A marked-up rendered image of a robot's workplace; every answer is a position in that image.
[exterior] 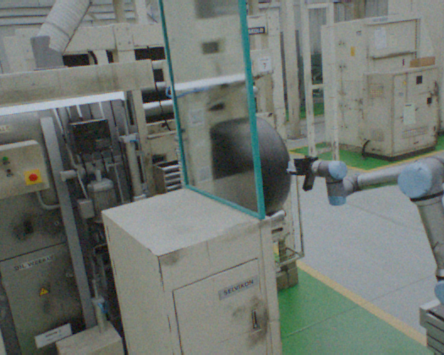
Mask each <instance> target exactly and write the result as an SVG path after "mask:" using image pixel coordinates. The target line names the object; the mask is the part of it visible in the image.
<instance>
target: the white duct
mask: <svg viewBox="0 0 444 355"><path fill-rule="evenodd" d="M88 4H90V0H57V1H56V2H55V4H54V5H53V7H52V11H51V12H50V13H49V14H48V15H47V18H46V21H45V22H43V24H44V25H42V27H41V28H40V30H39V33H38V34H37V36H43V35H47V36H50V37H51V40H50V42H51V43H52V44H50V45H49V48H52V49H54V50H55V51H57V52H62V51H63V48H64V46H65V45H66V43H67V42H68V40H69V39H70V36H71V34H72V33H73V31H74V30H75V27H76V26H77V23H78V22H79V20H80V18H81V17H82V15H83V12H84V11H85V9H86V8H87V5H88Z"/></svg>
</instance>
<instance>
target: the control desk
mask: <svg viewBox="0 0 444 355"><path fill-rule="evenodd" d="M101 215H102V219H103V223H104V227H105V231H106V235H107V245H108V249H109V254H110V258H111V261H112V272H113V276H114V280H115V284H116V288H117V295H118V303H119V308H120V311H121V315H122V323H123V330H124V334H125V338H126V342H127V344H126V346H127V349H128V355H282V342H281V333H280V319H279V317H280V314H279V304H278V296H277V280H276V272H275V263H274V255H273V247H272V238H271V218H270V217H268V216H266V218H265V219H263V220H260V219H258V218H256V217H254V216H250V215H247V214H245V213H244V212H242V211H240V210H235V209H234V208H233V207H230V206H228V205H225V204H222V203H220V202H218V201H216V200H214V199H212V198H208V197H206V196H204V195H202V194H199V193H197V192H195V191H192V190H190V189H188V188H185V189H184V190H182V189H181V190H179V191H172V192H170V193H167V194H163V195H159V196H156V197H154V198H148V199H143V200H140V201H136V202H134V203H131V204H128V205H120V206H118V207H115V208H111V209H109V210H104V211H102V212H101Z"/></svg>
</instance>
